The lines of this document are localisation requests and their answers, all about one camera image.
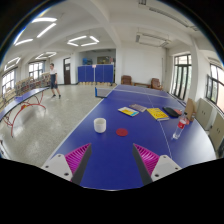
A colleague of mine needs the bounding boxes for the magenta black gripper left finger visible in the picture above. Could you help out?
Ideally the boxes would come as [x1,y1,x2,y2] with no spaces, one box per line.
[42,143,92,185]

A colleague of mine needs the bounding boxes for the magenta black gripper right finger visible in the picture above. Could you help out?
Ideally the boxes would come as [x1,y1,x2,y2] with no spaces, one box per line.
[132,144,181,185]

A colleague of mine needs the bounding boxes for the clear plastic water bottle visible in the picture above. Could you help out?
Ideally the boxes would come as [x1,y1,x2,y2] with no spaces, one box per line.
[172,112,187,140]

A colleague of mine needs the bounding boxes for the red round coaster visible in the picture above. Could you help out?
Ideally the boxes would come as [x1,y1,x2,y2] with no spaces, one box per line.
[116,128,128,137]

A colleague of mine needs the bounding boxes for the white ceramic cup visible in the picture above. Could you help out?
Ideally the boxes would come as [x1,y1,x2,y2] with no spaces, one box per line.
[94,118,106,133]

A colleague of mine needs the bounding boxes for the yellow book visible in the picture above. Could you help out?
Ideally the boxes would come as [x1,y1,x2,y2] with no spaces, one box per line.
[147,108,169,121]

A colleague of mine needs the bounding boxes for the blue ping pong table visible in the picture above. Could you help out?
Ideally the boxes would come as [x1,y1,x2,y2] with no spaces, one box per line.
[41,84,218,192]
[0,87,47,128]

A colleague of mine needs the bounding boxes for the grey patterned booklet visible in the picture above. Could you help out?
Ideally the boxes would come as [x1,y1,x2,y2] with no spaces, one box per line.
[129,104,147,112]

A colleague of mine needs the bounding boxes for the yellow blue booklet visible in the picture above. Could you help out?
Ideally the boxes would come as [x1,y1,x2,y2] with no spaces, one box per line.
[118,107,139,117]

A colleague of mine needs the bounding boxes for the brown cardboard box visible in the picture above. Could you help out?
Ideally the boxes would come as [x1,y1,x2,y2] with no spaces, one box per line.
[185,98,196,121]

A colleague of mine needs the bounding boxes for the brown armchair right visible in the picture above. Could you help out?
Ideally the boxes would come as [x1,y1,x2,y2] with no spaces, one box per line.
[151,78,163,90]

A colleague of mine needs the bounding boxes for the brown armchair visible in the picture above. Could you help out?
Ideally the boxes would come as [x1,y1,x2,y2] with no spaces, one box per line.
[151,78,163,90]
[121,75,132,85]

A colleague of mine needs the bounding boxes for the standing person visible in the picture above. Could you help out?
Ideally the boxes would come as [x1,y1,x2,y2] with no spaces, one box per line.
[50,63,61,99]

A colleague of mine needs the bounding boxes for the brown armchair left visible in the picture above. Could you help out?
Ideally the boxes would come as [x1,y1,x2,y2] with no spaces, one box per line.
[121,75,132,85]

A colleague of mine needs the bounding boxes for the blue partition screens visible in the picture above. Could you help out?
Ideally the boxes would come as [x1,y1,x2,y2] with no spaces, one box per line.
[78,64,114,83]

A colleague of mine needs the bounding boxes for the dark wooden door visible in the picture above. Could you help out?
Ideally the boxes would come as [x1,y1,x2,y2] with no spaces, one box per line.
[63,58,71,85]

